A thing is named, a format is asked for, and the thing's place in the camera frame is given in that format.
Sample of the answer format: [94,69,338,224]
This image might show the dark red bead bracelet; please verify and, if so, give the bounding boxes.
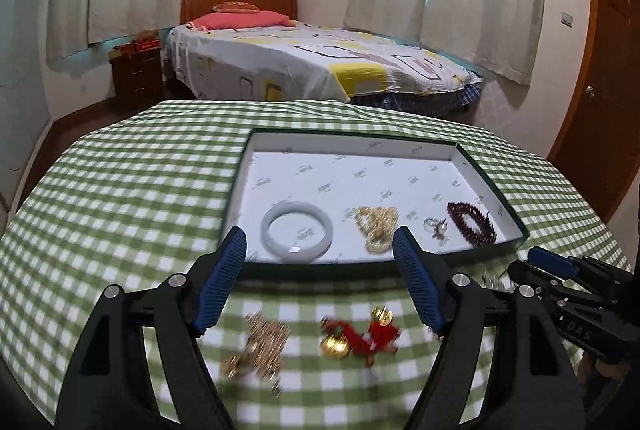
[446,200,499,246]

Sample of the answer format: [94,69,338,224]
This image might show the white jade bangle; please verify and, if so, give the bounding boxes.
[260,202,334,264]

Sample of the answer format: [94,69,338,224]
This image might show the green jewelry box tray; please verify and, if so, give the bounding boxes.
[222,129,529,271]

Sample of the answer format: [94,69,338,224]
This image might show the brown wooden door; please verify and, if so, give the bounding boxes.
[548,0,639,222]

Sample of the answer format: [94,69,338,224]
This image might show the dark wooden nightstand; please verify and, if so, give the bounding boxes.
[110,48,164,106]

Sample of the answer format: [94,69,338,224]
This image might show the bed with patterned sheet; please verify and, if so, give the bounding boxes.
[162,22,483,117]

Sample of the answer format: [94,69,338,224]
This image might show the red boxes on nightstand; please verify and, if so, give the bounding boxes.
[108,29,160,60]

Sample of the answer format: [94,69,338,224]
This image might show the pink pillow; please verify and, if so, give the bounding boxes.
[186,11,295,30]

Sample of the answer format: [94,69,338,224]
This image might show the orange patterned pillow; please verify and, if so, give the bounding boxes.
[212,1,260,14]

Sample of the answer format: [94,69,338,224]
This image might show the wooden headboard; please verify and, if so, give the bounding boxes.
[179,0,300,25]

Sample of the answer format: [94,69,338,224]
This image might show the silver ring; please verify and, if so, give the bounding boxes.
[422,215,450,241]

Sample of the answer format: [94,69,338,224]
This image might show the cream pearl necklace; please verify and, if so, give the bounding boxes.
[354,204,402,255]

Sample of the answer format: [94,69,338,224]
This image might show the gold chain necklace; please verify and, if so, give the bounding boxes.
[223,311,292,394]

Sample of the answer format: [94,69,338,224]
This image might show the red cord gold charm bracelet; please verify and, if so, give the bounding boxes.
[318,304,403,368]

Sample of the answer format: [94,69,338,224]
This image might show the white wall switch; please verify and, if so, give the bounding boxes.
[561,13,574,28]

